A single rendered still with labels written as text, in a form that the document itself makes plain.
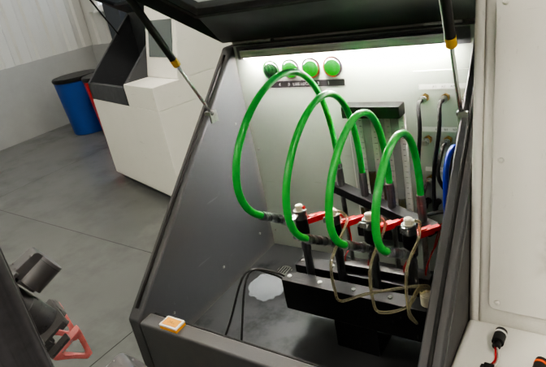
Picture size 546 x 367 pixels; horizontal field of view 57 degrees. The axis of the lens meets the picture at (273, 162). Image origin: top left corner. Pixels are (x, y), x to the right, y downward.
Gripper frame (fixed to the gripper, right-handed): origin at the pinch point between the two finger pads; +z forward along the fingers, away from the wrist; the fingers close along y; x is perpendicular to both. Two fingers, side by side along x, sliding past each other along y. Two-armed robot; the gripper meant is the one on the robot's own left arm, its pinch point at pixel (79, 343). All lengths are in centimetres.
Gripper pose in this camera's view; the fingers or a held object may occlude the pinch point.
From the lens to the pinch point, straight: 115.9
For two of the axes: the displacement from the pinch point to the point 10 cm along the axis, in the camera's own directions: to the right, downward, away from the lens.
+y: -6.2, -1.8, 7.6
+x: -5.9, 7.4, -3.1
